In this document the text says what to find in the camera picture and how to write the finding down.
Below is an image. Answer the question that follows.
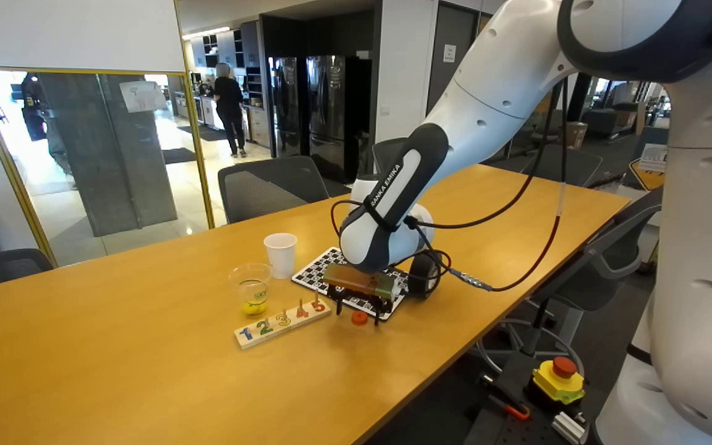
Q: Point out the clear plastic cup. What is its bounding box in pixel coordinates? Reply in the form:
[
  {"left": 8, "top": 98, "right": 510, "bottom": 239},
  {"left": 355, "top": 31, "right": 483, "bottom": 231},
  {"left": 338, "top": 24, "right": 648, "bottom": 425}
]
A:
[{"left": 233, "top": 262, "right": 276, "bottom": 318}]

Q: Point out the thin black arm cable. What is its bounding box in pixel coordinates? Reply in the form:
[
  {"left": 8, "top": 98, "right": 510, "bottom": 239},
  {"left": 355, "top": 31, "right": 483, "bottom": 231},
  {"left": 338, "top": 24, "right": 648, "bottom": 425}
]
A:
[{"left": 327, "top": 76, "right": 573, "bottom": 293}]

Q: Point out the black office chair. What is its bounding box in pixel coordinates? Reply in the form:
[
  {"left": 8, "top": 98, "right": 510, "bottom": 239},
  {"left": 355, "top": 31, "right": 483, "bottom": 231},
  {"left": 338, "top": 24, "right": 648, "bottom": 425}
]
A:
[{"left": 527, "top": 183, "right": 668, "bottom": 331}]

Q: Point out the wooden number peg board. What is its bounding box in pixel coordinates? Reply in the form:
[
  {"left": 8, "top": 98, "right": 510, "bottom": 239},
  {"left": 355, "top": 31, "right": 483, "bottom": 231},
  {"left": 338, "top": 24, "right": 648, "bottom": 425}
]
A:
[{"left": 233, "top": 293, "right": 333, "bottom": 350}]

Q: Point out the dark bench seat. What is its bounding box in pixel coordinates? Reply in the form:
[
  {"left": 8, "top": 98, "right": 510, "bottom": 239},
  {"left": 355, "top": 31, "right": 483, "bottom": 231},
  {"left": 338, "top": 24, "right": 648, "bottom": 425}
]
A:
[{"left": 0, "top": 245, "right": 54, "bottom": 293}]

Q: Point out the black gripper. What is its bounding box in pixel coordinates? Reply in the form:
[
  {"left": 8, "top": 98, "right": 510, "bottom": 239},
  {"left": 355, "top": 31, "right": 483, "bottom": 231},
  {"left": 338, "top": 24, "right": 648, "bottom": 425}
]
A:
[{"left": 327, "top": 284, "right": 392, "bottom": 325}]

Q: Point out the white plastic cup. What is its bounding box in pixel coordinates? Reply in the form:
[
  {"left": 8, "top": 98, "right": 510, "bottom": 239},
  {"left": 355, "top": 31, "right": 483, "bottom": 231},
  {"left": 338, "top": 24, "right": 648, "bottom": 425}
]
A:
[{"left": 261, "top": 230, "right": 302, "bottom": 279}]

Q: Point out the black white checkered calibration board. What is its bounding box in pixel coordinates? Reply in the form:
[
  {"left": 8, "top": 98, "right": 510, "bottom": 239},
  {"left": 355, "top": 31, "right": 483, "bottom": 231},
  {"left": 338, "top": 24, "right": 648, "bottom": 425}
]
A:
[{"left": 289, "top": 245, "right": 413, "bottom": 323}]

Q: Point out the person in black clothes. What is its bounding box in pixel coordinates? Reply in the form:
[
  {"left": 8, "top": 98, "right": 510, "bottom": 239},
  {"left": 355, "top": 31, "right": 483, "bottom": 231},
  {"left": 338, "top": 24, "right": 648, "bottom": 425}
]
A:
[{"left": 209, "top": 62, "right": 249, "bottom": 160}]

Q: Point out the dark display cabinet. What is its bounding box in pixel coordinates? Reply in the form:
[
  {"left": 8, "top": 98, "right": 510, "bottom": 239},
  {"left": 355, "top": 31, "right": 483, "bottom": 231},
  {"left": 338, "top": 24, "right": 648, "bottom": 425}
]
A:
[{"left": 260, "top": 10, "right": 378, "bottom": 158}]

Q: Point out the black clamp orange handle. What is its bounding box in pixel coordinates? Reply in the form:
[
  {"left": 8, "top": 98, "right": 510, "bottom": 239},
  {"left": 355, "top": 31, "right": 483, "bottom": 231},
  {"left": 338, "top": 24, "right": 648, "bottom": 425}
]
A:
[{"left": 486, "top": 392, "right": 535, "bottom": 425}]

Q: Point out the yellow red emergency stop button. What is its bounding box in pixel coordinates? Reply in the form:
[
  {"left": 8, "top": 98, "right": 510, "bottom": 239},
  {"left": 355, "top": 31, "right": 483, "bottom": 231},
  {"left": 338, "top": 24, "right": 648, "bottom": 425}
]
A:
[{"left": 531, "top": 354, "right": 588, "bottom": 407}]

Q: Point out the black tape roll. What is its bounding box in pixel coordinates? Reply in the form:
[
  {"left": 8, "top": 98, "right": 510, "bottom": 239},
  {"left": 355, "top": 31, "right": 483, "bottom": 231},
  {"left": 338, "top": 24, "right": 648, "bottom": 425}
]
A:
[{"left": 406, "top": 246, "right": 444, "bottom": 300}]

